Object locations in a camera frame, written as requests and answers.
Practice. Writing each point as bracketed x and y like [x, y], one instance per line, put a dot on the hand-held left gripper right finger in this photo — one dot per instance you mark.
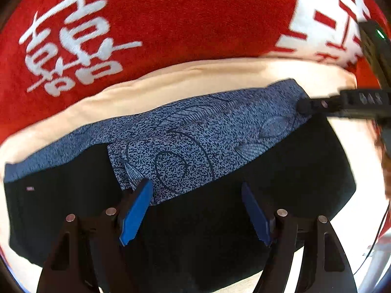
[256, 216]

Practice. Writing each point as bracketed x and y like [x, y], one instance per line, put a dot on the cream blanket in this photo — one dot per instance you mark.
[213, 73]

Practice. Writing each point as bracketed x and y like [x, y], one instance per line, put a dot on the white metal frame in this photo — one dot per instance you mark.
[378, 268]

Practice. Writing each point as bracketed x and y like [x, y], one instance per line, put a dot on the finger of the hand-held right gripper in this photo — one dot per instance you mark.
[317, 106]

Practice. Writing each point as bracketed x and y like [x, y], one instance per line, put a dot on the red printed blanket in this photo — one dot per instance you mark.
[189, 15]

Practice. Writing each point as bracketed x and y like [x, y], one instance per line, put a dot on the black pants with blue stripes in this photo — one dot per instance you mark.
[198, 158]

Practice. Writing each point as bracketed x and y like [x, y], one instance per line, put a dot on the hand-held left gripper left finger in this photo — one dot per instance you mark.
[136, 213]

